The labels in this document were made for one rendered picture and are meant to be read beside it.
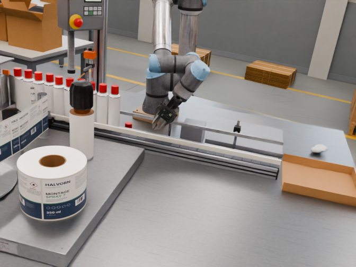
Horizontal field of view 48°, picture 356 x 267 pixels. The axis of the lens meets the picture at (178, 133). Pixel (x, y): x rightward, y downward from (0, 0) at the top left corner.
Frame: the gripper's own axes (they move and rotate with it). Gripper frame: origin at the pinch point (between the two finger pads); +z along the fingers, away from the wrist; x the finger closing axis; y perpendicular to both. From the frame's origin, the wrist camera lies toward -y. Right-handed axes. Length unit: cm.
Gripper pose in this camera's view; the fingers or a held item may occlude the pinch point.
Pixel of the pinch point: (155, 126)
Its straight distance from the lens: 172.1
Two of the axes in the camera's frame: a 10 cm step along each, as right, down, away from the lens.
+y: -2.4, 3.8, -8.9
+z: -5.7, 6.9, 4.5
